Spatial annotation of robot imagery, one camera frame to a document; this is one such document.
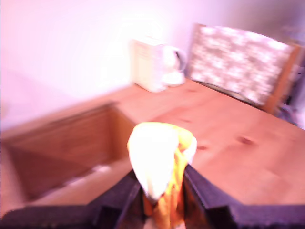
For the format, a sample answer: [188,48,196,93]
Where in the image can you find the orange and white footbag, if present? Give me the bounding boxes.
[127,121,198,229]

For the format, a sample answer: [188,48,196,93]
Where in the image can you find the cardboard dice tower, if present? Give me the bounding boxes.
[0,102,137,208]

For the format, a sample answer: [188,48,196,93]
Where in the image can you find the wooden chair with patterned cushion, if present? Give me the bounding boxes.
[187,23,303,115]

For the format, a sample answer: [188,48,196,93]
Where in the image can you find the white ribbed appliance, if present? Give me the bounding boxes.
[129,36,168,93]

